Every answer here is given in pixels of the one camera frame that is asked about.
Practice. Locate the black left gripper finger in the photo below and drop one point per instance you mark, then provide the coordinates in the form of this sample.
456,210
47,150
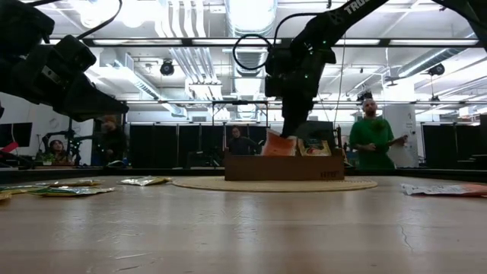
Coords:
91,100

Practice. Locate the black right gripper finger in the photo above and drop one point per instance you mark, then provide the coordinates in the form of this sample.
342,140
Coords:
303,112
289,114

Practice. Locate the white orange tea packet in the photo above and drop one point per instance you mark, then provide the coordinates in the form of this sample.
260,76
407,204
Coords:
279,146
445,189

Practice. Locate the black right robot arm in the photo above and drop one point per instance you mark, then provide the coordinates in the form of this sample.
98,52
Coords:
335,23

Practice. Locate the brown wooden tea box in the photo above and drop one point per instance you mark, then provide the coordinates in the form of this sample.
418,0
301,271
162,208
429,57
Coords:
281,169

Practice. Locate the black computer monitor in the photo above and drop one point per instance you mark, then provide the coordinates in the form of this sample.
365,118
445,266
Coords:
323,129
21,133

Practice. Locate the person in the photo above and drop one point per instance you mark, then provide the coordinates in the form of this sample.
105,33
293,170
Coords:
57,146
371,137
110,144
239,146

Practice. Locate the white LED light bar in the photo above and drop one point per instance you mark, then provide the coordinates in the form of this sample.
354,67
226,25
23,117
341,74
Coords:
137,42
430,42
357,42
213,42

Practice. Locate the pink object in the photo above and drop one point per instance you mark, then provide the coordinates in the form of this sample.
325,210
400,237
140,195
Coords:
9,147

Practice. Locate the round woven placemat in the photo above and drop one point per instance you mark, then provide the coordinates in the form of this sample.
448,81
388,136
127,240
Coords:
274,185

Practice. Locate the white pillar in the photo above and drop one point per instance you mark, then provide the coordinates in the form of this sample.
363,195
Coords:
409,118

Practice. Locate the white ceiling pipe bundle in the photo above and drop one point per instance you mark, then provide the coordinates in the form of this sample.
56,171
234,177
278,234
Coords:
190,57

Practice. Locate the white rectangular ceiling duct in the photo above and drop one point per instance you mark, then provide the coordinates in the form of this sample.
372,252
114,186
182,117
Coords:
129,78

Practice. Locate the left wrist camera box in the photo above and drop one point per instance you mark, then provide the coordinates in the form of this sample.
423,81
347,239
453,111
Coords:
75,51

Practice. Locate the black hanging ceiling camera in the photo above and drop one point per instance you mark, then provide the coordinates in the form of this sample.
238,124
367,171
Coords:
167,68
437,69
365,95

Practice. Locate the round silver ceiling duct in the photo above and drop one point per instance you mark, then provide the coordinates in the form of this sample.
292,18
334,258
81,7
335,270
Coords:
251,19

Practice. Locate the black partition wall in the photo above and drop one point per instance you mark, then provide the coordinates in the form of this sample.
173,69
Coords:
441,144
179,144

